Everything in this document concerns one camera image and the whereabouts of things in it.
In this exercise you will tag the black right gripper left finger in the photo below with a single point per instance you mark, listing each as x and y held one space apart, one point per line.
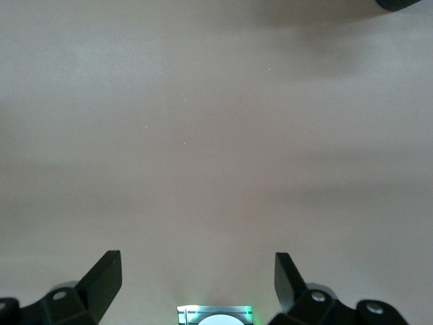
98 291

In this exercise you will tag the black foam cylinder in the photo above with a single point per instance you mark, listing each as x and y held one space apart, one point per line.
399 4

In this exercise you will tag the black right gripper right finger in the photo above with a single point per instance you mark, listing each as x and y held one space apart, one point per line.
291 291

